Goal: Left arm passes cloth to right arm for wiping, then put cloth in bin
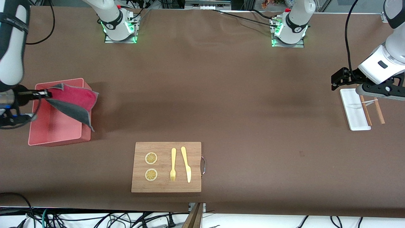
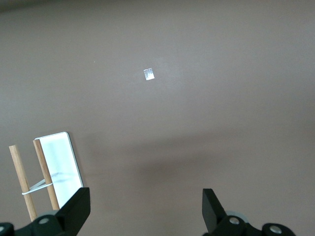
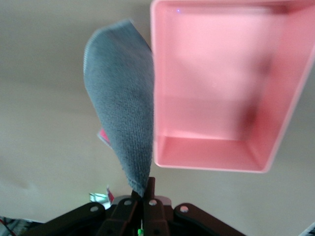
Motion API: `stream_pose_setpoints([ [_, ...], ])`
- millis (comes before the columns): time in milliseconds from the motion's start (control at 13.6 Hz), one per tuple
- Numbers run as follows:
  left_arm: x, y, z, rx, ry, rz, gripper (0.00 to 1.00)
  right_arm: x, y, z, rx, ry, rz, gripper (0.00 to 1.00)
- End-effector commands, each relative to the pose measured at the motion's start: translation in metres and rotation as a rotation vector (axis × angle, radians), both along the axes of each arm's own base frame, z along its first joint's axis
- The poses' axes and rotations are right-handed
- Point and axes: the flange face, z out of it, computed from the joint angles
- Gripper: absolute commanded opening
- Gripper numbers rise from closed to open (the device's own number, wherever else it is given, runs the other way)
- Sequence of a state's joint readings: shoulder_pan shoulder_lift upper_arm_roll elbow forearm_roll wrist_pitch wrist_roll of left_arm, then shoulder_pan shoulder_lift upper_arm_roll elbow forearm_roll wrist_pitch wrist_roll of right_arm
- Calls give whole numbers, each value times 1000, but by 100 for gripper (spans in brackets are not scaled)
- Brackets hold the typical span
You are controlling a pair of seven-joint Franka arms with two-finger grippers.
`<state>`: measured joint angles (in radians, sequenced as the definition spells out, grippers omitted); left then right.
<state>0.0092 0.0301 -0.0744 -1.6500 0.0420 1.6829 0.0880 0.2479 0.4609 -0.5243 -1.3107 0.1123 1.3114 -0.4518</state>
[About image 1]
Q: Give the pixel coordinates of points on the lemon slice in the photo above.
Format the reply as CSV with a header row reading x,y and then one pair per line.
x,y
151,174
151,158

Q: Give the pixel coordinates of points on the yellow fork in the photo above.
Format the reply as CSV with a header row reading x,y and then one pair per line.
x,y
173,158

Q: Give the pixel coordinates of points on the white rectangular tray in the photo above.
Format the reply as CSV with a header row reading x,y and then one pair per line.
x,y
351,110

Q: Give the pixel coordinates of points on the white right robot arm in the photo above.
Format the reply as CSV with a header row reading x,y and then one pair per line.
x,y
12,63

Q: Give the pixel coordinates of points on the metal bracket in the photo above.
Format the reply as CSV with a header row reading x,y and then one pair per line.
x,y
190,207

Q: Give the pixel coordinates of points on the pink plastic bin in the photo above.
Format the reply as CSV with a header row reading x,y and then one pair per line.
x,y
53,133

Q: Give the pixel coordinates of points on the white rubber band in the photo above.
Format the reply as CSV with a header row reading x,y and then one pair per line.
x,y
369,102

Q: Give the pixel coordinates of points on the wooden cutting board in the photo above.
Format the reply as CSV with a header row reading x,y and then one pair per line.
x,y
164,186

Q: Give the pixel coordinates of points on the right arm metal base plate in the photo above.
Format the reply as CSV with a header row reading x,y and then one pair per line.
x,y
121,41

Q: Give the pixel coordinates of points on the grey and pink cloth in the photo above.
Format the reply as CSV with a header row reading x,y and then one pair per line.
x,y
76,98

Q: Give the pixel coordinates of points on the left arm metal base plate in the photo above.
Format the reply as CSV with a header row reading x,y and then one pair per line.
x,y
295,45

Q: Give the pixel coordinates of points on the wooden beam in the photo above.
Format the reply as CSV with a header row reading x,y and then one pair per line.
x,y
194,220

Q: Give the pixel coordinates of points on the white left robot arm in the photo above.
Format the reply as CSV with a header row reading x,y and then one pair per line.
x,y
389,60

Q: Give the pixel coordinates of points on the aluminium frame profile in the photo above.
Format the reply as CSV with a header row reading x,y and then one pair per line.
x,y
384,18

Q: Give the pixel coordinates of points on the yellow knife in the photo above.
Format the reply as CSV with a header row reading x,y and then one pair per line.
x,y
186,164

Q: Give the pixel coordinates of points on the grey power strip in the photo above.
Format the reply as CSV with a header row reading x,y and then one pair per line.
x,y
207,6

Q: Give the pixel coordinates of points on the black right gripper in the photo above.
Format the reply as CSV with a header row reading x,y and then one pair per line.
x,y
22,97

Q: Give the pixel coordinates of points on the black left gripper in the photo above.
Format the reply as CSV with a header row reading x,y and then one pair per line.
x,y
353,76

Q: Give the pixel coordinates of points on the orange object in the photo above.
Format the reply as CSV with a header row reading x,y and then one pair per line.
x,y
267,3

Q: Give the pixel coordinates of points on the black plug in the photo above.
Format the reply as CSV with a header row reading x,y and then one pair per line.
x,y
171,221

